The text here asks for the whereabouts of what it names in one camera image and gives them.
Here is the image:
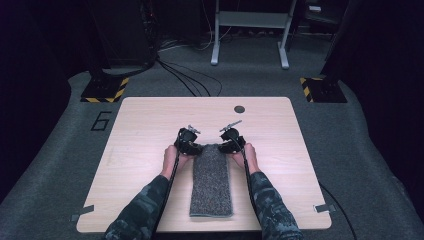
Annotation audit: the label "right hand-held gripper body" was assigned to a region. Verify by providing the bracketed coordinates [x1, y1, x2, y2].
[218, 119, 248, 155]

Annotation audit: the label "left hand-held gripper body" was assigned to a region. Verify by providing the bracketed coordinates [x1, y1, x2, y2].
[173, 124, 203, 156]

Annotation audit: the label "grey cloth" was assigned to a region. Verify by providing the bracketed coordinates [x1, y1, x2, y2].
[188, 143, 235, 220]

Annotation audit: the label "person's left hand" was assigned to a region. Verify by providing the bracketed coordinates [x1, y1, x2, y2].
[160, 144, 195, 181]

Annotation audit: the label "person's right hand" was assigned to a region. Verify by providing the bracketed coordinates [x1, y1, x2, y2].
[231, 142, 262, 177]

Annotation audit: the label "black striped stand base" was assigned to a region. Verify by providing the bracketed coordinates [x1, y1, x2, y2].
[299, 76, 349, 104]
[80, 76, 131, 104]

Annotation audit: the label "grey tape piece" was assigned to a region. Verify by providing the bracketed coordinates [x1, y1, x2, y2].
[313, 203, 337, 215]
[69, 204, 96, 223]

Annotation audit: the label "white metal stand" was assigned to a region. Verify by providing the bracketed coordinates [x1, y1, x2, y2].
[210, 0, 298, 71]

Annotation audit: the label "dark cabinet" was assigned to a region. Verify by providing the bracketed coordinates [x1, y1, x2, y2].
[85, 0, 158, 69]

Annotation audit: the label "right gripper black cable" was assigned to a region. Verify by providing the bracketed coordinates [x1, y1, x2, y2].
[233, 133, 262, 221]

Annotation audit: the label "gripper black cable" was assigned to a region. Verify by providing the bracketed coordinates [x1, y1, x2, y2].
[150, 128, 186, 240]
[233, 133, 262, 221]

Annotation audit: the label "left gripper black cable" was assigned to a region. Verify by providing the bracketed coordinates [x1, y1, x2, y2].
[150, 128, 186, 240]

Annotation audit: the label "black floor cables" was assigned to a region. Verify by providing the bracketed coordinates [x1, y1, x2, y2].
[155, 57, 224, 98]

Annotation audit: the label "white floor cables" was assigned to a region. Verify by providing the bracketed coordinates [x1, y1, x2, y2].
[158, 19, 236, 54]

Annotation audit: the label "black cable beside table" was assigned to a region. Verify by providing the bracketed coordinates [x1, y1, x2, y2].
[318, 181, 358, 240]

